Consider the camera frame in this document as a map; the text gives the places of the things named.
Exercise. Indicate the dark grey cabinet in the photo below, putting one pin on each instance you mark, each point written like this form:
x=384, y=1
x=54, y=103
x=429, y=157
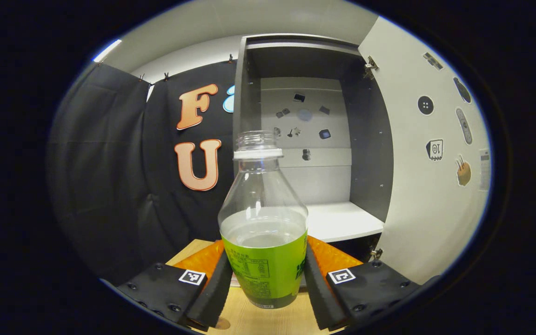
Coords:
x=370, y=153

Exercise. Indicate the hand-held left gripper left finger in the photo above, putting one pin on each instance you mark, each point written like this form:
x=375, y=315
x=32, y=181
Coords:
x=214, y=288

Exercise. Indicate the ceiling light panel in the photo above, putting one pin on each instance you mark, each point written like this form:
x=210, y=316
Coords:
x=107, y=50

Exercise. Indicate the beige cabinet door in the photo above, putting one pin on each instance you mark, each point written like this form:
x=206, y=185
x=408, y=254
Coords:
x=417, y=209

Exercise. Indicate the round brown coaster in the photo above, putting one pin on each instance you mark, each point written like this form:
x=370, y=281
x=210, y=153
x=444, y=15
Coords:
x=224, y=324

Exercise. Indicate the metal door hinge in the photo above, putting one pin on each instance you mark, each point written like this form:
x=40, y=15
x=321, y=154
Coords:
x=376, y=254
x=370, y=65

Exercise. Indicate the white cabinet shelf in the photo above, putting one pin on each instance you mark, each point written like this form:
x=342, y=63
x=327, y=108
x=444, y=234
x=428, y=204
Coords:
x=342, y=221

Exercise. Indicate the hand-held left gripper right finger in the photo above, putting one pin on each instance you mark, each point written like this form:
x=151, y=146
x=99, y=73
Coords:
x=319, y=288

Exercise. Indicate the clear green label bottle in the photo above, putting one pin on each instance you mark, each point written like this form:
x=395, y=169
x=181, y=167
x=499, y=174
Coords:
x=268, y=265

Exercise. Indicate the black backdrop cloth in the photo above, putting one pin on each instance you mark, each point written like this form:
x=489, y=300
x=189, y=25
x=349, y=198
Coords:
x=100, y=163

